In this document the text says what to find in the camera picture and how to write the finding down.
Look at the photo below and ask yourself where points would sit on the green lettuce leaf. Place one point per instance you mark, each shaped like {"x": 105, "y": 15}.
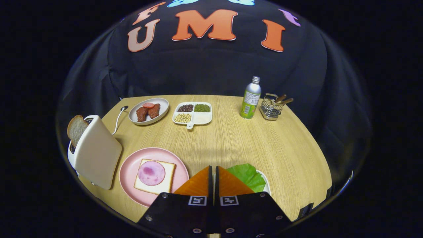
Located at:
{"x": 246, "y": 175}

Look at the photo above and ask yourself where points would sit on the pink round plate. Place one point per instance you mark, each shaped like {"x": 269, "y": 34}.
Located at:
{"x": 130, "y": 172}

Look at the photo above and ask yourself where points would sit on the grey oval plate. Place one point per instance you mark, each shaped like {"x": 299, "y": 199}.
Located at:
{"x": 164, "y": 105}

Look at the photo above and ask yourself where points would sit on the white square plate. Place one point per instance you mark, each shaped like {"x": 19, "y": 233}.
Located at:
{"x": 267, "y": 186}

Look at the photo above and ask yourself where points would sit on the red sausage slice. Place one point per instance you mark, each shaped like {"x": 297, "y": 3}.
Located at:
{"x": 148, "y": 105}

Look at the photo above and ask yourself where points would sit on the pink ham slice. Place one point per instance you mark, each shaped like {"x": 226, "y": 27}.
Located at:
{"x": 151, "y": 173}

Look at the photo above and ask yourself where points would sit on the brown meat piece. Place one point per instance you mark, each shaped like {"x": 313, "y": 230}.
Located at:
{"x": 142, "y": 114}
{"x": 154, "y": 111}

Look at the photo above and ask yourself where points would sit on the white divided dish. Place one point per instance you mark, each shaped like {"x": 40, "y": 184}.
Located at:
{"x": 203, "y": 117}

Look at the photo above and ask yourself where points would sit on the white toaster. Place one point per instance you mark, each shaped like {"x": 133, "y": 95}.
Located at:
{"x": 99, "y": 155}

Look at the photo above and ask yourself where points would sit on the pile of dark red beans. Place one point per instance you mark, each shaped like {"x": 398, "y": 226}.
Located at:
{"x": 185, "y": 108}

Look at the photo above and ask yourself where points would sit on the pile of green beans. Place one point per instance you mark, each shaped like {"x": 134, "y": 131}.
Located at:
{"x": 202, "y": 108}

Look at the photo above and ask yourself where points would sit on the crusted toast bread slice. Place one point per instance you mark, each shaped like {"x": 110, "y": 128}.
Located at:
{"x": 76, "y": 129}

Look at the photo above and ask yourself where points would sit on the square white bread slice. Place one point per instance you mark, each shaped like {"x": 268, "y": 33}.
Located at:
{"x": 168, "y": 178}

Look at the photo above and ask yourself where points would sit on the silver green bottle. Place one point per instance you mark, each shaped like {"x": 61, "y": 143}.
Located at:
{"x": 250, "y": 99}

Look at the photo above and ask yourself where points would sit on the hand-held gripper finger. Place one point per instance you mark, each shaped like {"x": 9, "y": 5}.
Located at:
{"x": 216, "y": 188}
{"x": 211, "y": 188}

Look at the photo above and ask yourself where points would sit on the pile of yellow soybeans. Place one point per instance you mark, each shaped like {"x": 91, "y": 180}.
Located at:
{"x": 182, "y": 118}

